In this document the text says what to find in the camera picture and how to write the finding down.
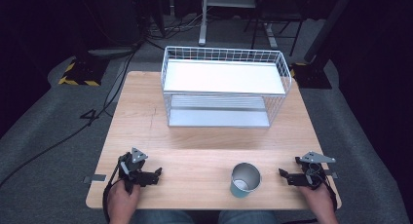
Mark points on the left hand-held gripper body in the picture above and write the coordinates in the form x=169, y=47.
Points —
x=133, y=170

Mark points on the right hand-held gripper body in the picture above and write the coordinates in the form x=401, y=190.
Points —
x=311, y=172

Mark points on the light blue metal cup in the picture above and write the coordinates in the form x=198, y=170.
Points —
x=245, y=184

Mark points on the person's right hand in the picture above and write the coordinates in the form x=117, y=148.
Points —
x=319, y=201

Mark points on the person's left hand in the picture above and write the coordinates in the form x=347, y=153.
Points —
x=120, y=201

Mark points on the grey tape strip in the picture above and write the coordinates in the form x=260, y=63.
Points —
x=94, y=178
x=331, y=174

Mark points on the black yellow striped stand base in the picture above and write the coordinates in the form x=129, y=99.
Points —
x=82, y=73
x=310, y=75

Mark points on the black chair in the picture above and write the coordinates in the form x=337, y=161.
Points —
x=279, y=16

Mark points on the white desk frame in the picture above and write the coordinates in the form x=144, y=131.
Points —
x=220, y=9

